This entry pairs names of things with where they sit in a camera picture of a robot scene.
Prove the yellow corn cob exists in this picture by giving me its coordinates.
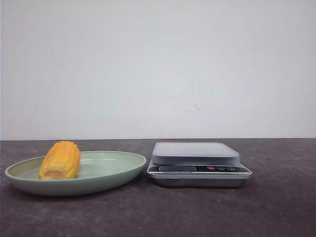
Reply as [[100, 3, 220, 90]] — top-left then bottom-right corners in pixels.
[[39, 141, 80, 180]]

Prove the silver digital kitchen scale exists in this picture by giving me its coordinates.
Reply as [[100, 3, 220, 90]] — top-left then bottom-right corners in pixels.
[[147, 142, 252, 188]]

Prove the pale green plate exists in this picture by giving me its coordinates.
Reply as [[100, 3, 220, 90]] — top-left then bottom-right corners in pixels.
[[5, 151, 146, 197]]

